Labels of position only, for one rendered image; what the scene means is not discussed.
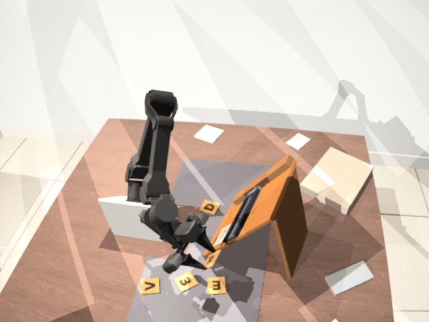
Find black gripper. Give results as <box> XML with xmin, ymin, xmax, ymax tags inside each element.
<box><xmin>158</xmin><ymin>213</ymin><xmax>216</xmax><ymax>274</ymax></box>

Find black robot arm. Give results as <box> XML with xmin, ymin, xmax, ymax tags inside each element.
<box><xmin>125</xmin><ymin>89</ymin><xmax>202</xmax><ymax>247</ymax></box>

